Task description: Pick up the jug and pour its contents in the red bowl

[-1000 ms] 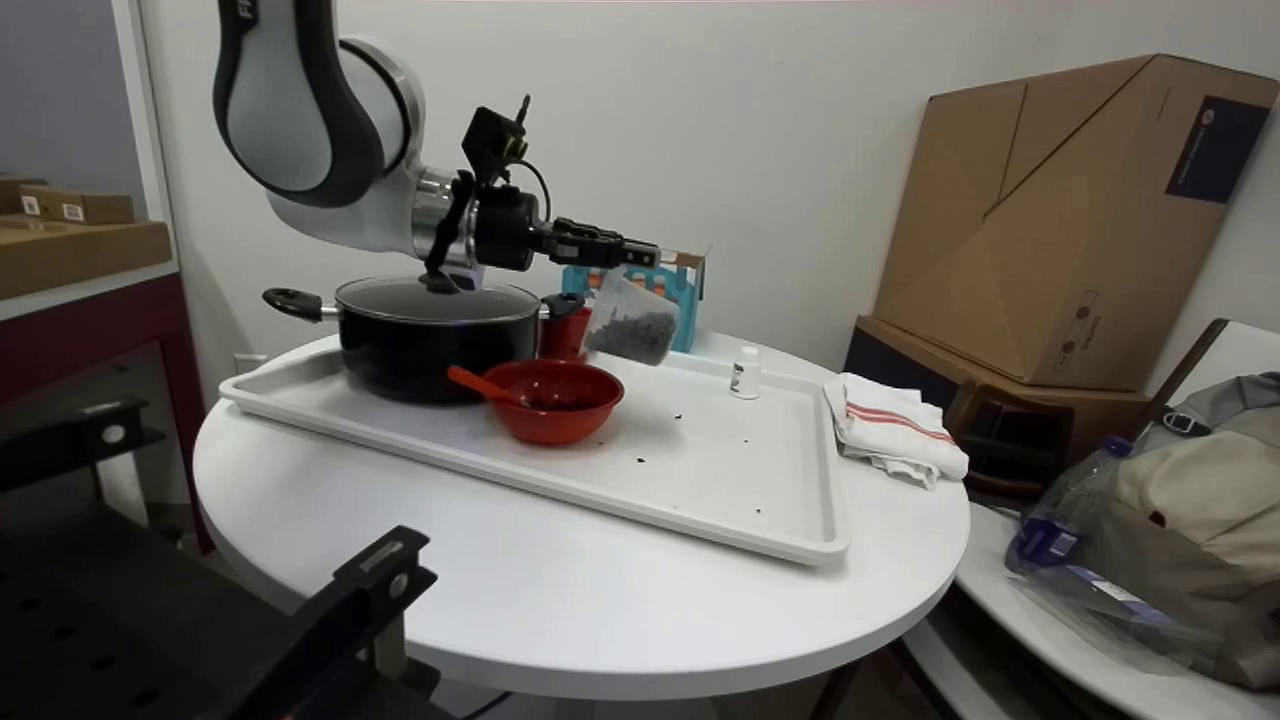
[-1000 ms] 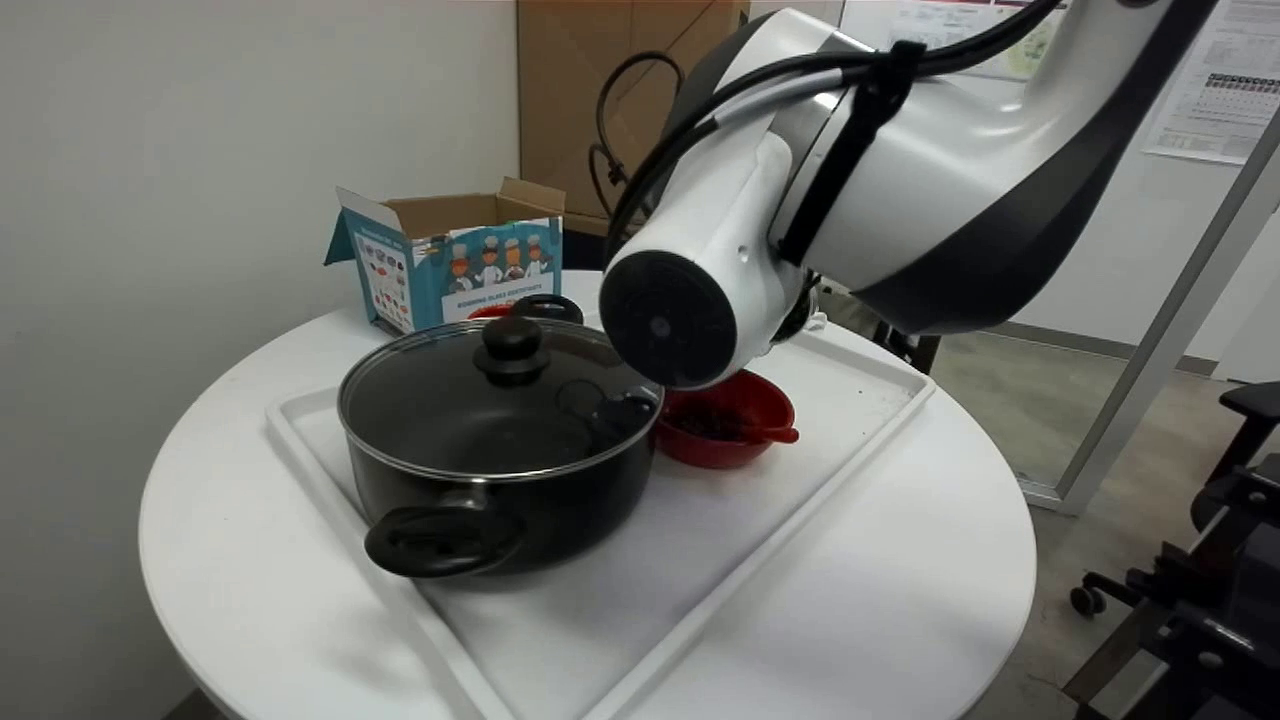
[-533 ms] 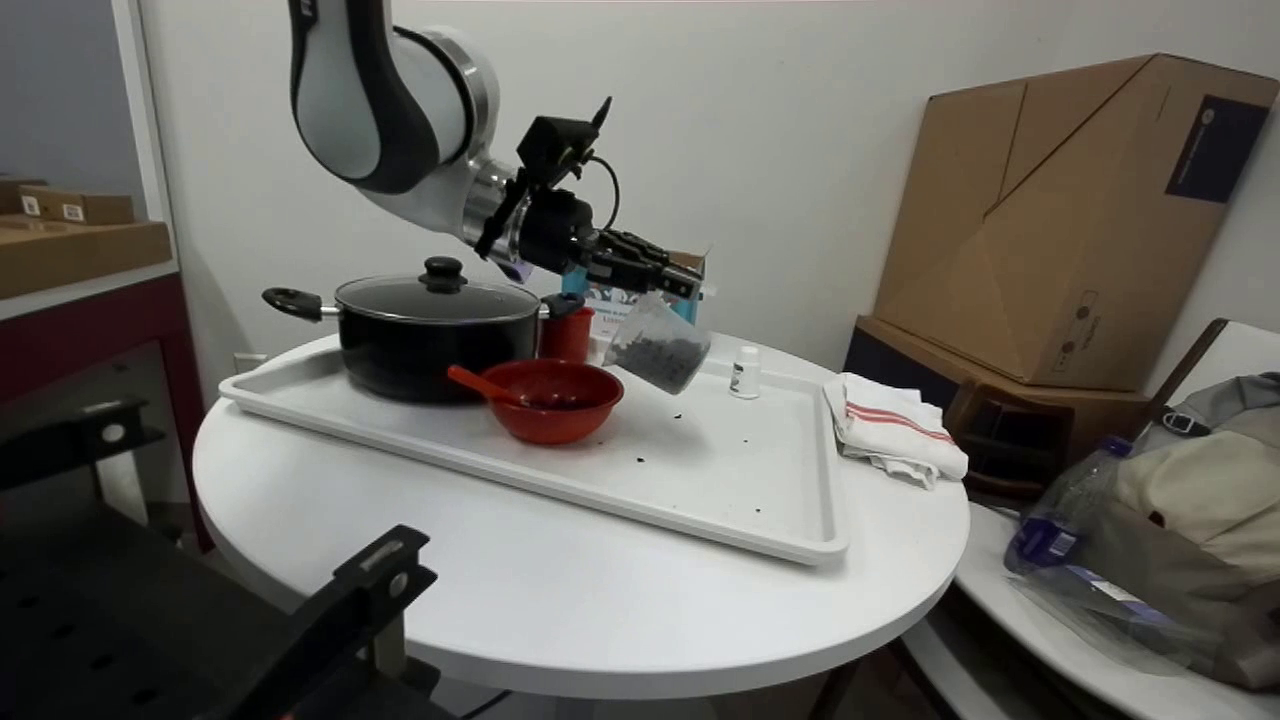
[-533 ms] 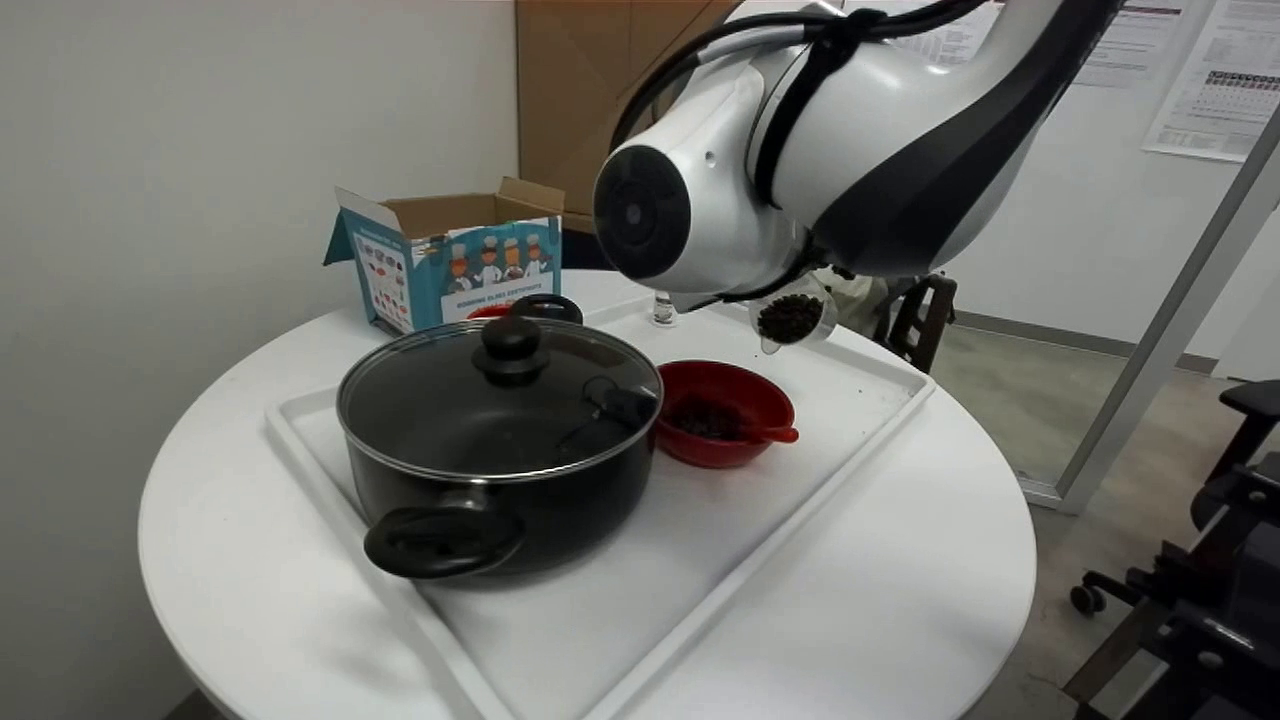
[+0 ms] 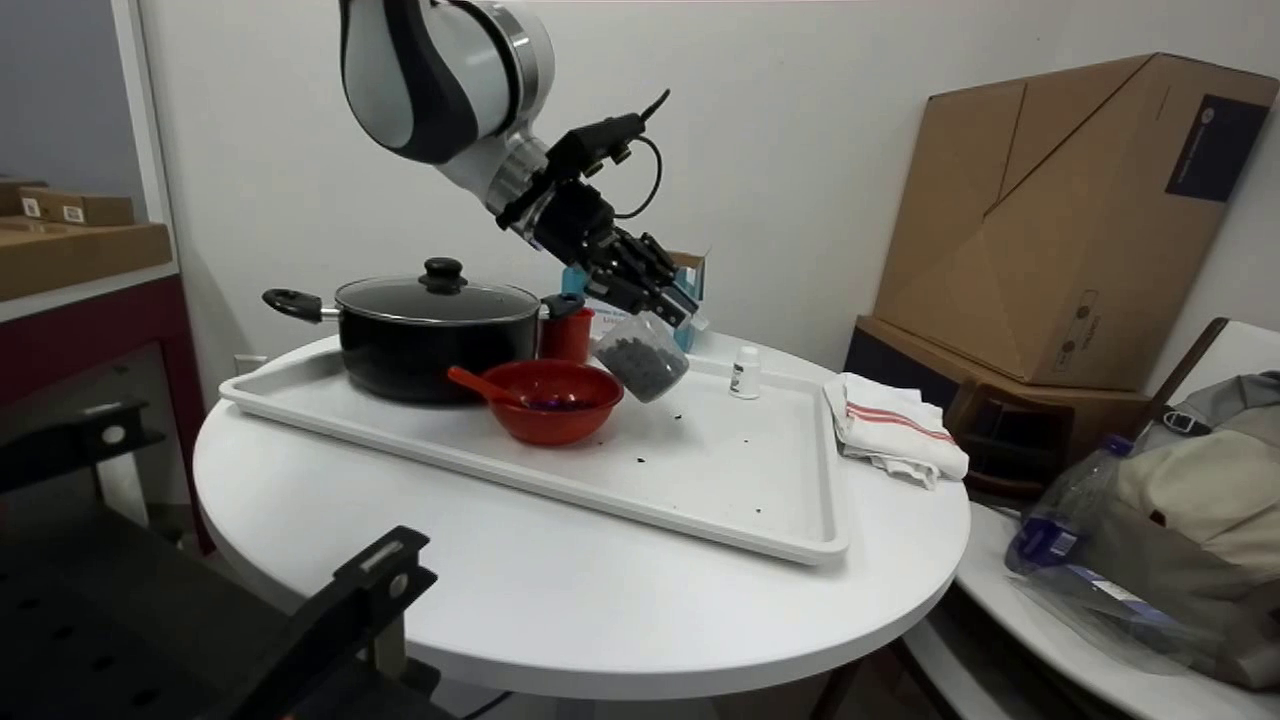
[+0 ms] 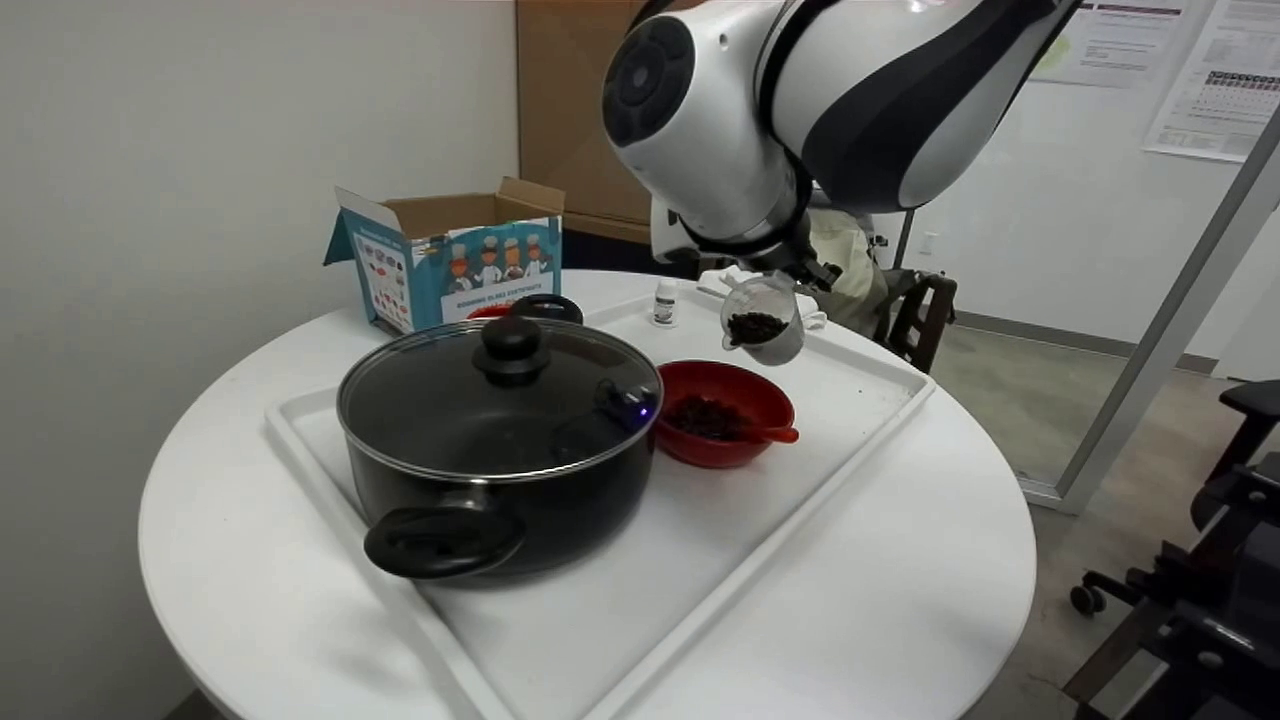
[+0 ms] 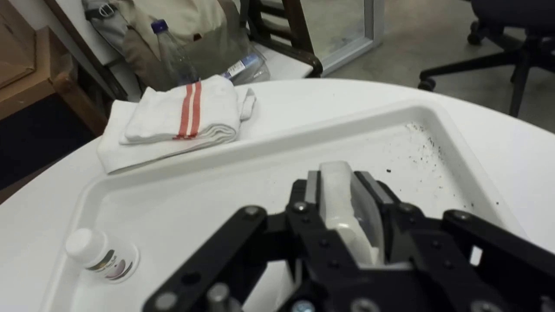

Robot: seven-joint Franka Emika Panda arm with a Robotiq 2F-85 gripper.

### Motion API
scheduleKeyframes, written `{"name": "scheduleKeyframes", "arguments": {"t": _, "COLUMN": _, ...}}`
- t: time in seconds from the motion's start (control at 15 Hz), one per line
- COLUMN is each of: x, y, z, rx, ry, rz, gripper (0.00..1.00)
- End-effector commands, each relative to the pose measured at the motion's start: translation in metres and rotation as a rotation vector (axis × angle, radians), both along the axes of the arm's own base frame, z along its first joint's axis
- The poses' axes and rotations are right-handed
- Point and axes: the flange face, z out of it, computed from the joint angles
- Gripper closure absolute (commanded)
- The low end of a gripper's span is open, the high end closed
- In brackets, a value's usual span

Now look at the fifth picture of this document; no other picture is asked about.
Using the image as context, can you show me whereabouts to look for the dark low cabinet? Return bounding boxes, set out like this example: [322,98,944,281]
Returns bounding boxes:
[840,310,1161,503]

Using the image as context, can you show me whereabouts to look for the white plastic tray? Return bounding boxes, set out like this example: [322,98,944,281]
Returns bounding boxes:
[215,331,858,575]

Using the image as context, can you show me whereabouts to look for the white board dark frame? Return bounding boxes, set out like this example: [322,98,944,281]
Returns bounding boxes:
[1143,310,1280,410]

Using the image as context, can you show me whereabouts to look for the black cooking pot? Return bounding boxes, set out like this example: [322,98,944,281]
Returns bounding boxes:
[259,272,593,410]

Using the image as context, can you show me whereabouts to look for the red bowl with handle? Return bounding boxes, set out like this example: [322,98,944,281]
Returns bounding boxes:
[446,352,628,453]

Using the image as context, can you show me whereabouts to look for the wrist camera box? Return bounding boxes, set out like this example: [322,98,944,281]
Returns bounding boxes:
[536,82,678,225]

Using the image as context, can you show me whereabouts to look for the red mug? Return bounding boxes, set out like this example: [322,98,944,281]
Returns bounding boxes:
[536,301,601,367]

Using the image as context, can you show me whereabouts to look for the clear plastic bag blue print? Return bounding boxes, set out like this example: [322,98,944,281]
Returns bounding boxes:
[999,512,1214,660]

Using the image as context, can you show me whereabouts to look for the clear plastic jug dark contents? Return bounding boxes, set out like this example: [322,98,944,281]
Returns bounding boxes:
[586,301,696,407]

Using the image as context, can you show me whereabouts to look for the black robot stand frame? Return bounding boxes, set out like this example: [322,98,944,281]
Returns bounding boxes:
[0,394,446,720]

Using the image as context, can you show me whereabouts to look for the red brown desk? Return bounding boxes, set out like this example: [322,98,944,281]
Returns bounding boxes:
[0,256,214,552]

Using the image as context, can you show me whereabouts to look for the large brown cardboard box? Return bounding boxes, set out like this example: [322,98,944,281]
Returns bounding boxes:
[868,47,1280,394]

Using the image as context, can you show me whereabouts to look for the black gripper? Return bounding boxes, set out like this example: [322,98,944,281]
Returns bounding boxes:
[507,166,710,334]

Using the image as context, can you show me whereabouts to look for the white towel red stripe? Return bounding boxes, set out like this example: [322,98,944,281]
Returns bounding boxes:
[822,367,976,490]

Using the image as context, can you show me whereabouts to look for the flat brown cardboard tray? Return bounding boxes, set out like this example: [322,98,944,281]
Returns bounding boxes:
[0,174,182,305]

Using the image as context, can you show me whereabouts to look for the glass pot lid black knob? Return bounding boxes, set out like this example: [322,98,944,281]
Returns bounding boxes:
[330,251,550,326]

